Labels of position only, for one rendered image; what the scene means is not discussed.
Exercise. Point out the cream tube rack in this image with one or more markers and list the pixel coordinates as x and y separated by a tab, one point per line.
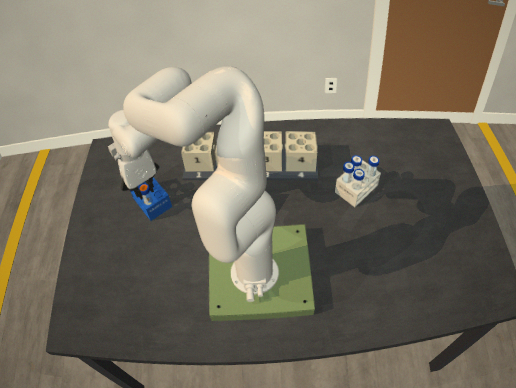
346	191

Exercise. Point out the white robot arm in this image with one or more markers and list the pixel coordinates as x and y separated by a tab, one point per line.
231	208

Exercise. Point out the blue tube rack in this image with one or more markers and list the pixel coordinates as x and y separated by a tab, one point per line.
159	205

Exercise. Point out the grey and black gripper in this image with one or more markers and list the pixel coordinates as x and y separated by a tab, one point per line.
136	172

